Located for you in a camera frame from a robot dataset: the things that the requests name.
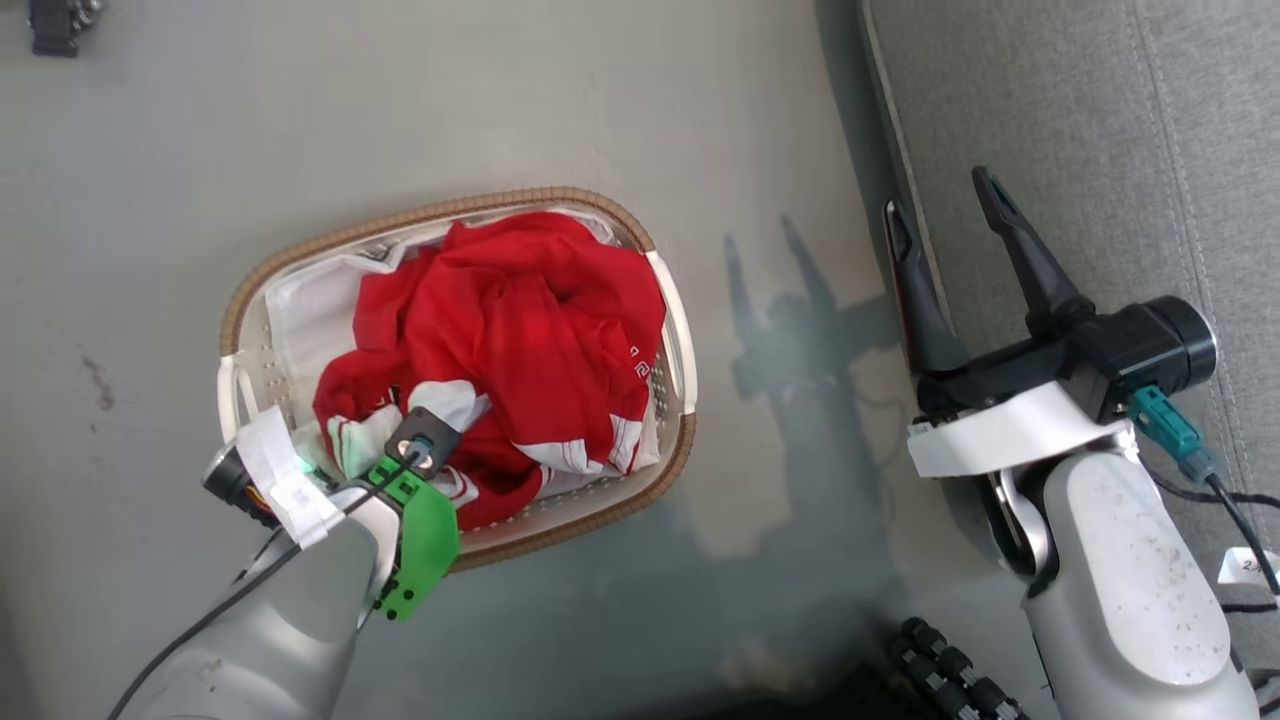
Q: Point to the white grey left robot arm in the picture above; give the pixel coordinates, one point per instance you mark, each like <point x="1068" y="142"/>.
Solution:
<point x="290" y="640"/>

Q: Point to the white taped label band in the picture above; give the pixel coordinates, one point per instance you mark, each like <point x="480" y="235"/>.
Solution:
<point x="290" y="490"/>

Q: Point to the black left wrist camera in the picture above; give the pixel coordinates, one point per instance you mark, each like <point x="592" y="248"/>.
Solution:
<point x="228" y="482"/>

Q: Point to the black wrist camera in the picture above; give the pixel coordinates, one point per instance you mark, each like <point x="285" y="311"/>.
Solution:
<point x="228" y="482"/>
<point x="1150" y="345"/>

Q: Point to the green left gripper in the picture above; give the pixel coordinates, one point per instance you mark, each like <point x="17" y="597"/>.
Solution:
<point x="428" y="530"/>

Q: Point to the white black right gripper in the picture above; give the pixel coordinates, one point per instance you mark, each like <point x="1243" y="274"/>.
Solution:
<point x="1000" y="425"/>

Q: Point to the black caster wheel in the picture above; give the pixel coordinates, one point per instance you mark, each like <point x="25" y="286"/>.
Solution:
<point x="55" y="25"/>

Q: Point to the red and white jersey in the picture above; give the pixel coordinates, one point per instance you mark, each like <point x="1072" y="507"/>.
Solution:
<point x="530" y="330"/>

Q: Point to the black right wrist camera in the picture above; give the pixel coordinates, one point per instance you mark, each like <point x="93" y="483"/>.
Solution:
<point x="1150" y="345"/>

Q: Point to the grey fabric sofa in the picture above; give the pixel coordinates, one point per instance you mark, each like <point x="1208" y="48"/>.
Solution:
<point x="1120" y="130"/>

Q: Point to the white basket liner cloth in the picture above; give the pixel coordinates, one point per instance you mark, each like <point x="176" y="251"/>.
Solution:
<point x="315" y="315"/>

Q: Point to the white basket with brown rim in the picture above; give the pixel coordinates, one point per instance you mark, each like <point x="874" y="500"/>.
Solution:
<point x="670" y="330"/>

